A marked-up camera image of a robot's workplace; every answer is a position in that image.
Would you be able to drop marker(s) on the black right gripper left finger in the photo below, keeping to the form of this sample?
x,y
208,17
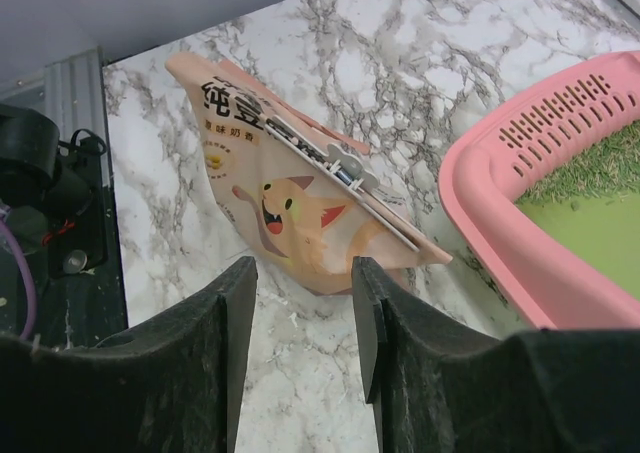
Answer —
x,y
173,383

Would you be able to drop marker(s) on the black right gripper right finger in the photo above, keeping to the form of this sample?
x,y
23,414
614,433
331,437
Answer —
x,y
436,385

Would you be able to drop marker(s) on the pink cat litter bag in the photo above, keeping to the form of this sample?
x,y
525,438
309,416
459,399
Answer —
x,y
285,209

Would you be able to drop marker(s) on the pink green litter box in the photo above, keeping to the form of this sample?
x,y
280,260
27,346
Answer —
x,y
507,152

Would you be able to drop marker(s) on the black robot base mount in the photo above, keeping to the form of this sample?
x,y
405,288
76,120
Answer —
x,y
53,188

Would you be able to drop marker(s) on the aluminium frame rail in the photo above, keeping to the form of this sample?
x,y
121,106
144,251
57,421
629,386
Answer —
x,y
74,94

